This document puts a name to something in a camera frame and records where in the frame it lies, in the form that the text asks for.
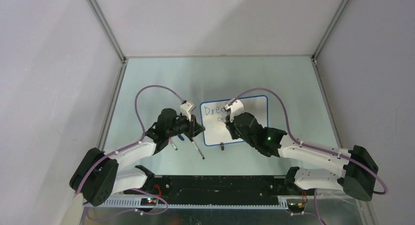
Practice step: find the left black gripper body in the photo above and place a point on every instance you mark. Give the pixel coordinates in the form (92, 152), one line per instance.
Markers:
(187, 128)

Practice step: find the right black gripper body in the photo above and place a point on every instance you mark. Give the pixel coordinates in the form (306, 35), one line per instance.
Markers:
(235, 133)

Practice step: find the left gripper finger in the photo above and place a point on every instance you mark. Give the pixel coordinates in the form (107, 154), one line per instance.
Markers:
(195, 133)
(197, 127)

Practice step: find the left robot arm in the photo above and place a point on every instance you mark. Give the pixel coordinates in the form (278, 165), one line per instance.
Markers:
(100, 175)

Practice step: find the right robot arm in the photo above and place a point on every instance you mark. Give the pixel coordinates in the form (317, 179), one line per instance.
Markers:
(351, 171)

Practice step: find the blue framed whiteboard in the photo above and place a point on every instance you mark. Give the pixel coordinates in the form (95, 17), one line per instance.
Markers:
(216, 131)

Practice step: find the green whiteboard marker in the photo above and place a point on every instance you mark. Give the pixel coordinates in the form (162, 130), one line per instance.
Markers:
(173, 144)

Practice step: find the black whiteboard marker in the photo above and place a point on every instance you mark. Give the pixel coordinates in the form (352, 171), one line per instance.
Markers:
(197, 149)

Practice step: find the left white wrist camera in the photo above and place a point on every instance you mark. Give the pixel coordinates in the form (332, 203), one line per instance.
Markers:
(186, 109)

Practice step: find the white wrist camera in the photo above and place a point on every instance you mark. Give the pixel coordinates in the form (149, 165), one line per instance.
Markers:
(233, 110)
(186, 109)

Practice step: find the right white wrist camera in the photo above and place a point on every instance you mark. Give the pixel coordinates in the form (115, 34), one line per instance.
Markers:
(233, 110)

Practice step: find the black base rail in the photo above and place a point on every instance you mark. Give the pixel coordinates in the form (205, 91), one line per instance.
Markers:
(220, 190)

